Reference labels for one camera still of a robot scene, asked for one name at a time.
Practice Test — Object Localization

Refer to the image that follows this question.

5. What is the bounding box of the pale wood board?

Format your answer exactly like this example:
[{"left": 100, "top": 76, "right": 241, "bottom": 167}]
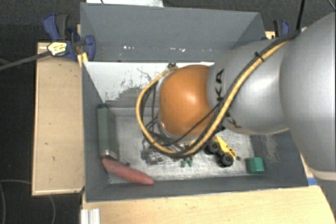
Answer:
[{"left": 31, "top": 41, "right": 86, "bottom": 196}]

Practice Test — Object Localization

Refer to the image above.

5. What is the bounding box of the dark green flat block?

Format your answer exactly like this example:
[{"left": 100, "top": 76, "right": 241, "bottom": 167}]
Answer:
[{"left": 97, "top": 103, "right": 119, "bottom": 160}]

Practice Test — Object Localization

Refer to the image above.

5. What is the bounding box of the yellow toy truck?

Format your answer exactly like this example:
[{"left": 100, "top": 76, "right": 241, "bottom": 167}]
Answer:
[{"left": 204, "top": 134, "right": 237, "bottom": 167}]

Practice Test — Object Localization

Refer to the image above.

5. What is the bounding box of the green cube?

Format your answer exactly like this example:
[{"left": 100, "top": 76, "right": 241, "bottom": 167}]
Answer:
[{"left": 245, "top": 156, "right": 266, "bottom": 175}]

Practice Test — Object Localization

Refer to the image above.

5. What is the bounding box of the grey metal bin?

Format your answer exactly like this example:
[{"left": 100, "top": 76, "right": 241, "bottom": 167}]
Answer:
[{"left": 79, "top": 2, "right": 309, "bottom": 203}]

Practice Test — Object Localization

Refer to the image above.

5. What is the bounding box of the red-brown flat block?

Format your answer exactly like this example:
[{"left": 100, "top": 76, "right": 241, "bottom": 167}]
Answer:
[{"left": 101, "top": 157, "right": 155, "bottom": 186}]

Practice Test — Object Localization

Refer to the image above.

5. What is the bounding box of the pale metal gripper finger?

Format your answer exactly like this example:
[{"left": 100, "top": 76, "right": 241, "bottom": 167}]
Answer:
[
  {"left": 145, "top": 156, "right": 165, "bottom": 166},
  {"left": 141, "top": 148, "right": 158, "bottom": 158}
]

